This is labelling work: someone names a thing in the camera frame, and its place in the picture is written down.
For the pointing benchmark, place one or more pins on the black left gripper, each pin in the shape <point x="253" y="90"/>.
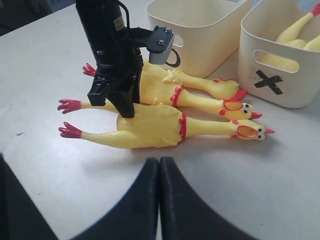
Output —
<point x="117" y="79"/>

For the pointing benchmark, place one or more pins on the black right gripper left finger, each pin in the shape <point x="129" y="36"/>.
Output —
<point x="135" y="216"/>

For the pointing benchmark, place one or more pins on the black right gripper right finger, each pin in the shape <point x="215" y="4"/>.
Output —
<point x="184" y="215"/>

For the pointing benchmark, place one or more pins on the whole yellow rubber chicken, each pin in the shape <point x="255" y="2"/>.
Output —
<point x="159" y="126"/>
<point x="161" y="86"/>

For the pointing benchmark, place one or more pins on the headless yellow rubber chicken body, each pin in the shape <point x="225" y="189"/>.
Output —
<point x="289" y="38"/>

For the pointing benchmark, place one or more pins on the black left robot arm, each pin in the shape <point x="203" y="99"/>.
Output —
<point x="102" y="22"/>

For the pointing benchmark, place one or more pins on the cream bin marked O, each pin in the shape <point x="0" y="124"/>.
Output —
<point x="207" y="32"/>

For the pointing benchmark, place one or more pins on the cream bin marked X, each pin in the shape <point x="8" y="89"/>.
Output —
<point x="279" y="52"/>

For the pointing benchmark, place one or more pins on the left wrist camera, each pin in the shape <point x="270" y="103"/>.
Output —
<point x="158" y="42"/>

